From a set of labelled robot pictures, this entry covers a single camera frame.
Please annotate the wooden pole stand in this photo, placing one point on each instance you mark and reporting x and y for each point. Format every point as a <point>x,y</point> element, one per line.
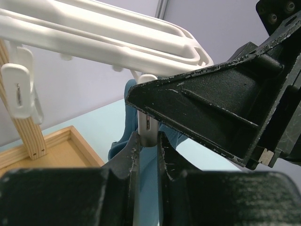
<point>29,132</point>

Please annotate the white plastic clip hanger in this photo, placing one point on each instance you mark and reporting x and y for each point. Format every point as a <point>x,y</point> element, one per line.
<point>94,31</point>

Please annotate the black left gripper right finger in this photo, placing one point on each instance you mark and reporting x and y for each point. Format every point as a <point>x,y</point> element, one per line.
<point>191,197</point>

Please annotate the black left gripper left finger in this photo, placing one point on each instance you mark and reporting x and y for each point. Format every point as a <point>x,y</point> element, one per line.
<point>98,196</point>

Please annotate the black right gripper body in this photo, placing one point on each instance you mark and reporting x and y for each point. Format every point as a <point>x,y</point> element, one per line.
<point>273,12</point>

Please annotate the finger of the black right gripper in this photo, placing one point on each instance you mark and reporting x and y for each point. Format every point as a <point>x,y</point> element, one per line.
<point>241,109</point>

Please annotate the light blue sock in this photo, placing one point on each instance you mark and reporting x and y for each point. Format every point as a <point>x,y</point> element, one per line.
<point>148,194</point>

